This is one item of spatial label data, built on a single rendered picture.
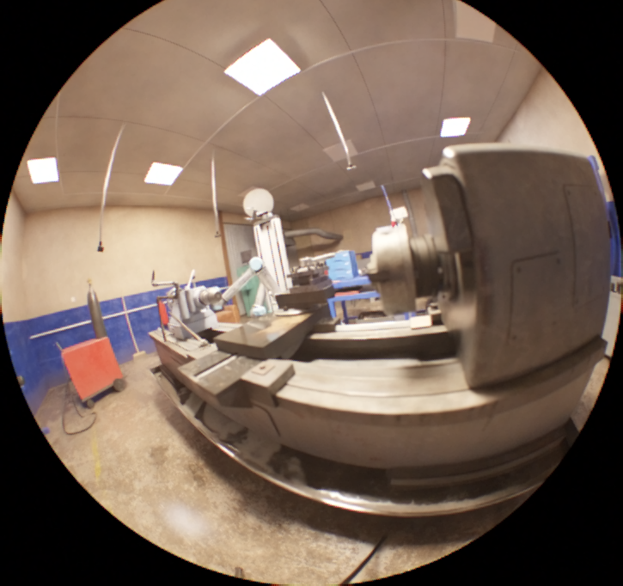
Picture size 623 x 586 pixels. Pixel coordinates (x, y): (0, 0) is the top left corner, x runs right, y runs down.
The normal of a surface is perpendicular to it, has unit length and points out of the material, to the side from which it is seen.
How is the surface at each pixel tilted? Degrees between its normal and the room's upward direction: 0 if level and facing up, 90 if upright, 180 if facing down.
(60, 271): 90
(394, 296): 111
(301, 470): 0
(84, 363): 90
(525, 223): 90
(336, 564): 0
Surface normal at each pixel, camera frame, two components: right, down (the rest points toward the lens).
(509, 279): -0.46, 0.14
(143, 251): 0.87, -0.15
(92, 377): 0.97, -0.18
